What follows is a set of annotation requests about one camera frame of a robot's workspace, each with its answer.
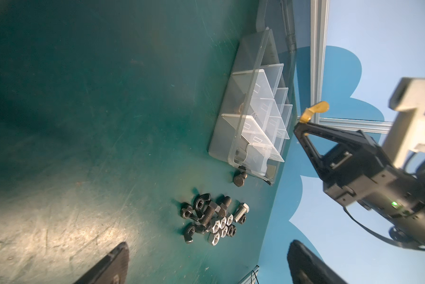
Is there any clear plastic organizer box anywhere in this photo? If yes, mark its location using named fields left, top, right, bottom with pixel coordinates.
left=208, top=0, right=298, bottom=186

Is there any brass wing nut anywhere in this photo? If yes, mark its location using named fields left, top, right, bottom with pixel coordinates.
left=299, top=101, right=329, bottom=123

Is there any pile of hex nuts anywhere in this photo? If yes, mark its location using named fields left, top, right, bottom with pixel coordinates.
left=179, top=193, right=237, bottom=246

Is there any silver hex bolt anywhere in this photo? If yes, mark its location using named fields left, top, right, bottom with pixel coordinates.
left=234, top=203, right=250, bottom=224

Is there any aluminium frame post right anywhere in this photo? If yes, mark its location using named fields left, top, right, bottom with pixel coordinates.
left=310, top=0, right=330, bottom=105

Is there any black bolt near box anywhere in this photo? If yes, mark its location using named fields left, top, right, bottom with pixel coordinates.
left=233, top=172, right=248, bottom=187

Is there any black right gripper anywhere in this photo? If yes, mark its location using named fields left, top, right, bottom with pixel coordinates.
left=294, top=123, right=425, bottom=249

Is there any aluminium frame rail back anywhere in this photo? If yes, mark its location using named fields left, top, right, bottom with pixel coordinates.
left=320, top=118, right=393, bottom=134

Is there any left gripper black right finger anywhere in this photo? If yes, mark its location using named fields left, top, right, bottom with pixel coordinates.
left=287, top=240, right=346, bottom=284

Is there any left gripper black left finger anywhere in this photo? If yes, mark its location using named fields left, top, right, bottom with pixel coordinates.
left=75, top=242, right=130, bottom=284

